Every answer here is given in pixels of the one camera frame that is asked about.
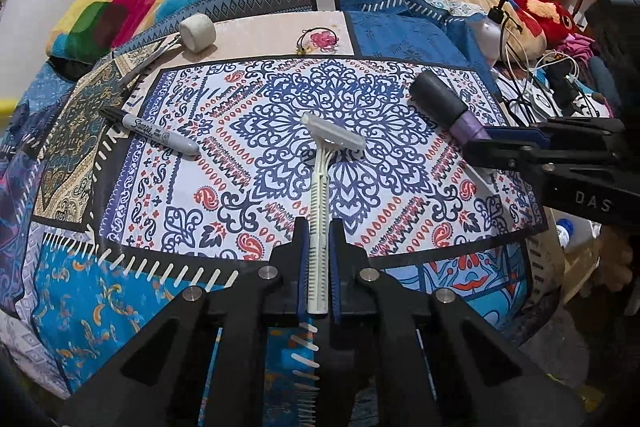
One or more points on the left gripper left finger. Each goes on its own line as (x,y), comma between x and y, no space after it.
(302,230)

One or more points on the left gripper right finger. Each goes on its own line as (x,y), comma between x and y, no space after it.
(336,244)

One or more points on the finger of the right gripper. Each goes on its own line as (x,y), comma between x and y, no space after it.
(519,156)
(564,132)

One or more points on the black and purple cylinder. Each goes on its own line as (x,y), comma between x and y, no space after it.
(444,106)

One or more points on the white disposable razor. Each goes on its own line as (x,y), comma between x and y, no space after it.
(329,139)

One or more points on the black Sharpie marker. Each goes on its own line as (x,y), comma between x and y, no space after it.
(157,134)

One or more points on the red plush toy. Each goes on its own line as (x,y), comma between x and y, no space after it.
(549,17)

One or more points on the patchwork patterned bedspread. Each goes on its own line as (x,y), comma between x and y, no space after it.
(142,287)

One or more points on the white tape roll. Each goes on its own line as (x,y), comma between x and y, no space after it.
(197,32)

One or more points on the metal tweezers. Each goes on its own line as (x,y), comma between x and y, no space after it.
(138,69)

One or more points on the yellow foam tube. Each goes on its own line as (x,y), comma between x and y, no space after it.
(7,107)

